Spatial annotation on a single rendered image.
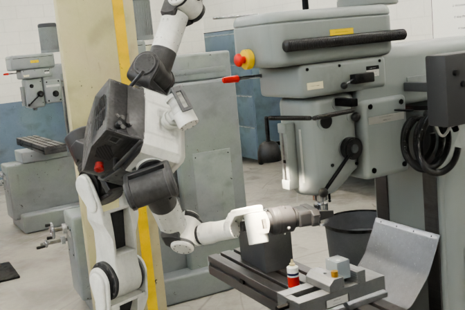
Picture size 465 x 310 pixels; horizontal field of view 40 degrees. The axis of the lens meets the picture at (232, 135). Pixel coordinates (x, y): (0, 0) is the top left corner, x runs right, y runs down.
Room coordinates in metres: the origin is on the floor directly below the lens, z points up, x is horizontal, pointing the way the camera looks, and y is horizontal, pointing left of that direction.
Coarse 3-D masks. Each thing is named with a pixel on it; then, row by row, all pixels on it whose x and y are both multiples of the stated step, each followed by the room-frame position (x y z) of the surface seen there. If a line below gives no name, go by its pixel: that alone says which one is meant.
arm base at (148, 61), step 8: (136, 56) 2.17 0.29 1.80; (144, 56) 2.15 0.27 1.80; (152, 56) 2.14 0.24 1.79; (136, 64) 2.14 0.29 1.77; (144, 64) 2.13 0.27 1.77; (152, 64) 2.12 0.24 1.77; (160, 64) 2.14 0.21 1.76; (128, 72) 2.15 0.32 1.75; (136, 72) 2.13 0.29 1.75; (152, 72) 2.12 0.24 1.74; (144, 80) 2.12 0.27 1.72; (152, 80) 2.12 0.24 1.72; (152, 88) 2.13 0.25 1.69; (160, 88) 2.17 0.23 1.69; (168, 88) 2.22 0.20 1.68
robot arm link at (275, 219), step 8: (272, 208) 2.00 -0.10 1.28; (248, 216) 1.97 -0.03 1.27; (256, 216) 1.97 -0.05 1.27; (264, 216) 1.97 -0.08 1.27; (272, 216) 1.98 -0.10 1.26; (280, 216) 1.98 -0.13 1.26; (240, 224) 2.04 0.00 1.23; (248, 224) 1.97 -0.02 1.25; (256, 224) 1.96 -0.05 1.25; (264, 224) 1.97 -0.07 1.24; (272, 224) 1.97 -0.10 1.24; (280, 224) 1.97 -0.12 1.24; (248, 232) 1.97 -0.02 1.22; (256, 232) 1.95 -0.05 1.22; (264, 232) 1.96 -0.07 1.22; (272, 232) 1.99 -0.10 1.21; (280, 232) 1.99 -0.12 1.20; (248, 240) 1.97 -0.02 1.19; (256, 240) 1.95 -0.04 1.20; (264, 240) 1.95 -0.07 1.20
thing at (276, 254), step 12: (240, 240) 2.50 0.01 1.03; (276, 240) 2.34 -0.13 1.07; (288, 240) 2.36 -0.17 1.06; (240, 252) 2.51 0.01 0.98; (252, 252) 2.41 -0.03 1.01; (264, 252) 2.32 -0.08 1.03; (276, 252) 2.34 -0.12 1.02; (288, 252) 2.36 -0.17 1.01; (252, 264) 2.42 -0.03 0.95; (264, 264) 2.32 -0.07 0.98; (276, 264) 2.33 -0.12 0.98; (288, 264) 2.35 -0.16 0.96
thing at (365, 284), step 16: (352, 272) 1.98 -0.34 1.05; (368, 272) 2.06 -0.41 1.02; (304, 288) 1.97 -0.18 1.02; (352, 288) 1.95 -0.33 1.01; (368, 288) 1.98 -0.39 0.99; (384, 288) 2.02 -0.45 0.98; (304, 304) 1.86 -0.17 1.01; (320, 304) 1.89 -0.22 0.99; (336, 304) 1.92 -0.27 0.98; (352, 304) 1.93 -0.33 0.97
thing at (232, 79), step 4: (228, 76) 2.03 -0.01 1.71; (232, 76) 2.03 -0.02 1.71; (236, 76) 2.04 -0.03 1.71; (240, 76) 2.05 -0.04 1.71; (244, 76) 2.05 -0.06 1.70; (248, 76) 2.06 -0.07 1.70; (252, 76) 2.07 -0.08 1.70; (256, 76) 2.07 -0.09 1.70; (260, 76) 2.08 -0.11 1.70; (224, 80) 2.02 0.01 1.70; (228, 80) 2.02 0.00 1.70; (232, 80) 2.03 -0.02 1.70; (236, 80) 2.03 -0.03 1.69
